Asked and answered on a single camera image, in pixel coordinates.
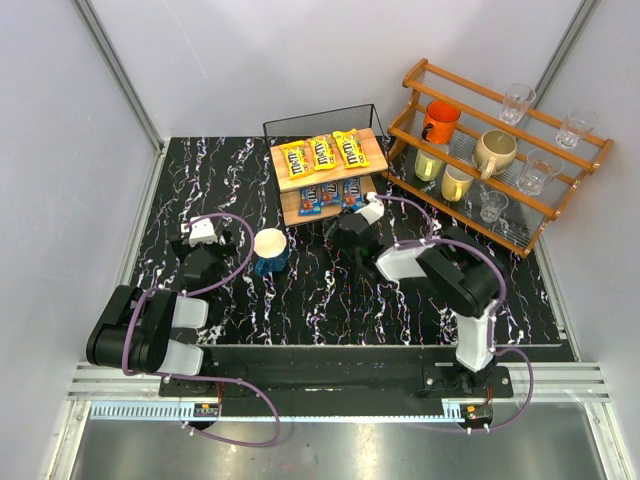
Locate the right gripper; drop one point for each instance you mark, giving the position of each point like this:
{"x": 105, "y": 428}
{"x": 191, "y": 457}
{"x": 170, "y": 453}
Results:
{"x": 340, "y": 226}

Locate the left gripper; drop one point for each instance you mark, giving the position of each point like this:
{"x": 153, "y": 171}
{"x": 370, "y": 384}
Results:
{"x": 223, "y": 241}

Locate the blue m&m bag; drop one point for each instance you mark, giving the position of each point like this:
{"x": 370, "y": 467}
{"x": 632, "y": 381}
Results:
{"x": 330, "y": 194}
{"x": 309, "y": 201}
{"x": 354, "y": 192}

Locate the blue M&M bag front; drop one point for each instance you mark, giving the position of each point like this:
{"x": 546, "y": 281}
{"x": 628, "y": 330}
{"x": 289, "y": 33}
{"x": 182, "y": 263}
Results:
{"x": 330, "y": 194}

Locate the two-tier wood wire shelf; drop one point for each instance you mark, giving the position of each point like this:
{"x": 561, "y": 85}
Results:
{"x": 364, "y": 118}

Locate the yellow M&M bag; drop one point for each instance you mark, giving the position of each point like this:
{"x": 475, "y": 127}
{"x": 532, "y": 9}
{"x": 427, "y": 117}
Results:
{"x": 323, "y": 154}
{"x": 350, "y": 148}
{"x": 295, "y": 158}

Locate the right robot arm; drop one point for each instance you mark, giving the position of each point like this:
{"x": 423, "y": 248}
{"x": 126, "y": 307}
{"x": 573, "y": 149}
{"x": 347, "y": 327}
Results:
{"x": 455, "y": 266}

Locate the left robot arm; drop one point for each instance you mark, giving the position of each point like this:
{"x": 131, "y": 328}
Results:
{"x": 200, "y": 265}

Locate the blue ceramic mug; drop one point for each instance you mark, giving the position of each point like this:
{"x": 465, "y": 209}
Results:
{"x": 272, "y": 250}

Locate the green mug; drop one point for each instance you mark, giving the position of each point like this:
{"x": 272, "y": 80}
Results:
{"x": 427, "y": 166}

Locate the yellow mug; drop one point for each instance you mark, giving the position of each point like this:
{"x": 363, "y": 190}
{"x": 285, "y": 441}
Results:
{"x": 455, "y": 184}

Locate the orange mug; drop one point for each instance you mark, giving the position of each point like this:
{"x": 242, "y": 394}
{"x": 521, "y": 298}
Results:
{"x": 440, "y": 122}

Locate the clear glass lower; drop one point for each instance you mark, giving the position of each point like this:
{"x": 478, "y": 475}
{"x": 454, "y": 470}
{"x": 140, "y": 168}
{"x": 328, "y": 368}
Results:
{"x": 493, "y": 203}

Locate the clear glass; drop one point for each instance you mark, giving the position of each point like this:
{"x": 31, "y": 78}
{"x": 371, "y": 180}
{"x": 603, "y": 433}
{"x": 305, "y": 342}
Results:
{"x": 540, "y": 168}
{"x": 577, "y": 124}
{"x": 516, "y": 102}
{"x": 493, "y": 203}

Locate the wooden cup rack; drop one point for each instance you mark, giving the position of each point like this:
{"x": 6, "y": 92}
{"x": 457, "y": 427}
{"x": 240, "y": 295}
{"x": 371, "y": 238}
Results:
{"x": 507, "y": 182}

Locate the beige mug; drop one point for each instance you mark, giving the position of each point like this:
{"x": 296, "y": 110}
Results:
{"x": 494, "y": 152}

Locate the clear glass middle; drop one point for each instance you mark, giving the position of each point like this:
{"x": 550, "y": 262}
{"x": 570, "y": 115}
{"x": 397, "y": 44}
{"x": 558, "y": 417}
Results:
{"x": 540, "y": 168}

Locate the clear glass top left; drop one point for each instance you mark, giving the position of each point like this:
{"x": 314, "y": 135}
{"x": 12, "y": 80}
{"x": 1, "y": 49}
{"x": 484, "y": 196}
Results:
{"x": 516, "y": 102}

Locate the clear glass top right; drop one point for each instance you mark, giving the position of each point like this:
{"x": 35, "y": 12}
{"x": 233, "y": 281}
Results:
{"x": 577, "y": 124}

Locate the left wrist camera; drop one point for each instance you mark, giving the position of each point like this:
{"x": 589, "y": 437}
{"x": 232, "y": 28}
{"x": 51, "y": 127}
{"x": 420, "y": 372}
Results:
{"x": 198, "y": 230}

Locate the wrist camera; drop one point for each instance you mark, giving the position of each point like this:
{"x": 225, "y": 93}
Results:
{"x": 198, "y": 230}
{"x": 373, "y": 210}

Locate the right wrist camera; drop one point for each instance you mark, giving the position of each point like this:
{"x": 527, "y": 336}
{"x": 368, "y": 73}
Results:
{"x": 373, "y": 210}

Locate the aluminium rail frame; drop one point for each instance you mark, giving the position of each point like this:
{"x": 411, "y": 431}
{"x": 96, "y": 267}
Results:
{"x": 610, "y": 445}

